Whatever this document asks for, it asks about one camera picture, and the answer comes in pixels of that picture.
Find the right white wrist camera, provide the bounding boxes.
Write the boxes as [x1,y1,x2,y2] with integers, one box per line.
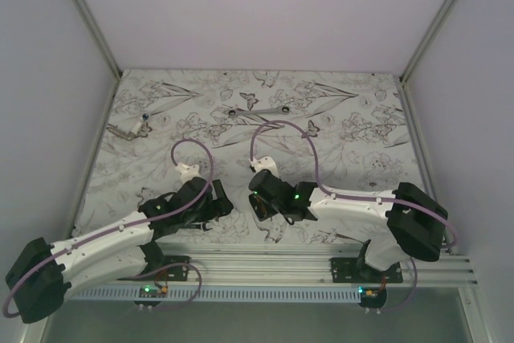
[250,156,279,178]

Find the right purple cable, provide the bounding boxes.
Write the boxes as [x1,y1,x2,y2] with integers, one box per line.
[249,120,459,314]

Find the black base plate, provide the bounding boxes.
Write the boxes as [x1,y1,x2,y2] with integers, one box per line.
[122,255,190,282]
[329,257,403,284]

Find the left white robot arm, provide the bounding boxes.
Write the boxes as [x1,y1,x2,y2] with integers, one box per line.
[2,177,234,324]

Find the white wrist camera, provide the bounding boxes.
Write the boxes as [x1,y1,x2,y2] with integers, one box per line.
[175,162,201,184]
[250,156,279,178]

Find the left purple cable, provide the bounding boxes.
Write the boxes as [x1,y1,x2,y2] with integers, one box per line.
[2,138,216,318]

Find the aluminium rail frame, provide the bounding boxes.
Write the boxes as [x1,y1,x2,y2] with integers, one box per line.
[38,242,479,290]

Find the left controller board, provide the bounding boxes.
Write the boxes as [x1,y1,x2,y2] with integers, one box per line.
[134,285,168,311]

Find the aluminium corner post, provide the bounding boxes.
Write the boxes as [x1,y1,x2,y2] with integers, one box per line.
[72,0,123,80]
[399,0,458,83]

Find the right controller board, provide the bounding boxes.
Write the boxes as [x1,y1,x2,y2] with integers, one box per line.
[358,287,387,312]

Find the silver metal clamp tool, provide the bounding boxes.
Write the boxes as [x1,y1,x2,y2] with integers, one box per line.
[107,124,137,141]

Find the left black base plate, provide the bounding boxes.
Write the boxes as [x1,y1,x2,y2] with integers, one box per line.
[122,255,190,282]

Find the left aluminium corner post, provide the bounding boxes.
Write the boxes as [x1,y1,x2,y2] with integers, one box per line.
[72,0,123,80]

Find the black fuse box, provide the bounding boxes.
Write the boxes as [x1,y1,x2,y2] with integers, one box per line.
[248,194,278,222]

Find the silver ratchet wrench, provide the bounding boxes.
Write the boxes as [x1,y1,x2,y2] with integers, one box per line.
[228,106,291,116]

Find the white slotted cable duct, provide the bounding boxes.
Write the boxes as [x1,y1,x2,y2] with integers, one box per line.
[72,284,361,304]

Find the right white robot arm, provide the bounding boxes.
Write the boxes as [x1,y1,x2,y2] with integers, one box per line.
[249,169,448,283]

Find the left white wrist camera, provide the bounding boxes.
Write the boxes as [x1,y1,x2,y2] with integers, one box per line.
[175,162,201,184]

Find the floral patterned table mat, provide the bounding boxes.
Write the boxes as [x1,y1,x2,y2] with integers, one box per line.
[74,70,422,245]

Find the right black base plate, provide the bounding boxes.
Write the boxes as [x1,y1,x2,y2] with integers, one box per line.
[329,257,403,284]

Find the right aluminium corner post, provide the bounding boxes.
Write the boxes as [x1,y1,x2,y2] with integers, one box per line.
[399,0,458,83]

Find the controller board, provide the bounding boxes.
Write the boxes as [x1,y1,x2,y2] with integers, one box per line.
[134,285,168,311]
[358,287,387,312]

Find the purple cable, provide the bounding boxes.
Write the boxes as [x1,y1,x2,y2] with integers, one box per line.
[249,120,459,314]
[2,138,216,318]

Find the black open-end wrench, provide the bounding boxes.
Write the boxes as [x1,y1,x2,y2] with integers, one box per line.
[192,223,213,232]

